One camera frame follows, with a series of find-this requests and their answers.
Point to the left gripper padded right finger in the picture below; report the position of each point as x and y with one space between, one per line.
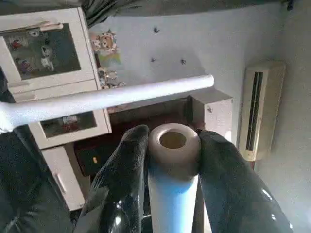
233 189

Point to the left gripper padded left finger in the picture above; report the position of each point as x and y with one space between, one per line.
121 184

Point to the white plastic table leg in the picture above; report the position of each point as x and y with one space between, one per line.
97 102
174 184

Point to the black box yellow label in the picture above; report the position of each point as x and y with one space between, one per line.
107 150

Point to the white standing air conditioner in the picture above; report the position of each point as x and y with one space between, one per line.
260 107

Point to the black work mat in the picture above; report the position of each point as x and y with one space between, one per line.
29 184

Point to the small colourful figurine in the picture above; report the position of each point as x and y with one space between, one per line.
109 77

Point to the white glass-door cabinet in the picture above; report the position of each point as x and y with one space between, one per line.
48 48

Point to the white wall box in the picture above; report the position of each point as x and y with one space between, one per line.
214 116

